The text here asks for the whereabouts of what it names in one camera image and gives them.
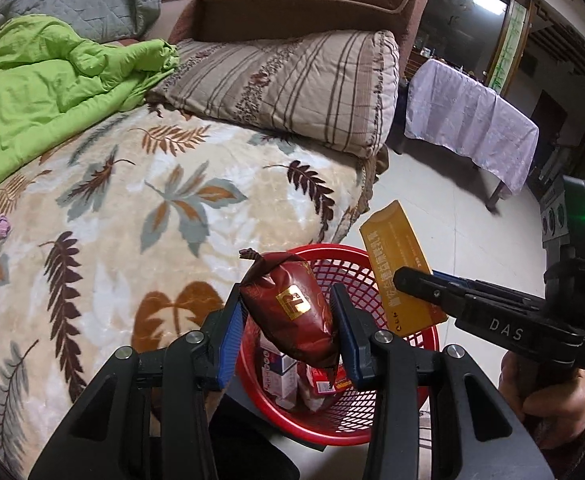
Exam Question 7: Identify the leaf-printed beige blanket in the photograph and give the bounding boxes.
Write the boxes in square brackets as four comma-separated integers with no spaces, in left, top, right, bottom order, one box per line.
[0,102,388,476]

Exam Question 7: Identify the red box with yellow label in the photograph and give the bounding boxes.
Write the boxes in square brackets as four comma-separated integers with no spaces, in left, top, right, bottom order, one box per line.
[305,362,353,401]

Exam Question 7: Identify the red mesh plastic basket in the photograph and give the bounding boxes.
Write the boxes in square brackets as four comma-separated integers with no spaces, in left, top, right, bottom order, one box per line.
[236,244,441,447]

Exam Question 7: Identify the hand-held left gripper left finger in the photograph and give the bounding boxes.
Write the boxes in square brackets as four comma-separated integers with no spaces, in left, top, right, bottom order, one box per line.
[28,282,247,480]

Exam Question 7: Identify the dark red snack packet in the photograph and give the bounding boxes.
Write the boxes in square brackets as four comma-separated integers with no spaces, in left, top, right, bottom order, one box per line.
[238,249,338,371]

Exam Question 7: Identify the green quilt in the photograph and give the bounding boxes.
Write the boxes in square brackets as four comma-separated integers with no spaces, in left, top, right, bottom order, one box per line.
[0,15,180,206]

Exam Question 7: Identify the striped beige pillow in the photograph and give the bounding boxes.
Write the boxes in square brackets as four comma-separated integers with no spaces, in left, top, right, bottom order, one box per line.
[147,29,401,161]

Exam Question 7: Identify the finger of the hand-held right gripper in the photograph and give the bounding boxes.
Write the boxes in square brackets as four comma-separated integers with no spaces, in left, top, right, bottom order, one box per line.
[393,266,585,361]
[431,270,553,311]

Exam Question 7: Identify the grey flat board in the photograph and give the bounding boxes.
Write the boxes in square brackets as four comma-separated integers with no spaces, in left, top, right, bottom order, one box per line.
[267,435,368,480]

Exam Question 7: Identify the person's right hand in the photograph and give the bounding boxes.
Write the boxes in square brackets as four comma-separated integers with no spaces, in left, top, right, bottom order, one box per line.
[497,347,585,450]

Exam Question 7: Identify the person's black trouser leg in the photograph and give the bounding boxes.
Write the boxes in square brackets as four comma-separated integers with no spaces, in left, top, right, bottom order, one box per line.
[207,395,301,480]

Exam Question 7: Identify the dark glass window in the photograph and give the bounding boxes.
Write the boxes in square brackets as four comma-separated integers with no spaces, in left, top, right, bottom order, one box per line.
[413,0,518,91]

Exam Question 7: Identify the white carton with blue print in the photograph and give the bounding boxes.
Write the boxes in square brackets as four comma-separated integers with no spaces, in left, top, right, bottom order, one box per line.
[260,347,298,411]

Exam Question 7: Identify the table with lilac cloth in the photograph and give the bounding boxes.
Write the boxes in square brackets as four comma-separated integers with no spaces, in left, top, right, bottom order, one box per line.
[403,57,541,196]

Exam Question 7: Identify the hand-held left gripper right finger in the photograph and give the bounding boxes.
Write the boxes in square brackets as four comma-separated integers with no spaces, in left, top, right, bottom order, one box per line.
[329,283,556,480]

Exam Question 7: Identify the green bamboo wall scroll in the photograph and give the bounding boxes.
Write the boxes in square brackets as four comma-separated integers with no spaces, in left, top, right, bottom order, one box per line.
[490,0,531,93]

